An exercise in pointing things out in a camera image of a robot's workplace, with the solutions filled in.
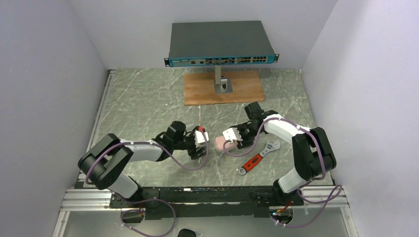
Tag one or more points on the grey network switch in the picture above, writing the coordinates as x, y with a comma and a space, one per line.
219, 43

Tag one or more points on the red handled adjustable wrench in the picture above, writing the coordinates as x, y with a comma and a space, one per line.
251, 163

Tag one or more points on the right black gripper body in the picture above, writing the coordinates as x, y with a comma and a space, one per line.
241, 137

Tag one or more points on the wooden base board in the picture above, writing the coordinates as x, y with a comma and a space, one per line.
199, 88

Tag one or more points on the aluminium frame rail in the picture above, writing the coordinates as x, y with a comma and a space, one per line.
86, 198

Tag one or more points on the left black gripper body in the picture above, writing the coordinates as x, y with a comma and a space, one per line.
193, 147

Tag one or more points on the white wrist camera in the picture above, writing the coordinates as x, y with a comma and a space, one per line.
201, 136
232, 134

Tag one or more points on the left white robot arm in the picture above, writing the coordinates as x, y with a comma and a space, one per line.
103, 164

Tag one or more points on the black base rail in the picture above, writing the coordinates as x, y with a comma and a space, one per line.
166, 202

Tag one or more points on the metal stand bracket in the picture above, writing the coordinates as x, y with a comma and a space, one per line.
222, 84

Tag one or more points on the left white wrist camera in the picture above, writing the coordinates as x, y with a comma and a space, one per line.
201, 136

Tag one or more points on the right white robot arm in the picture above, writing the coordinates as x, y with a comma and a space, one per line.
313, 156

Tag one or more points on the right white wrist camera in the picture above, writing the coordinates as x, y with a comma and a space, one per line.
232, 134

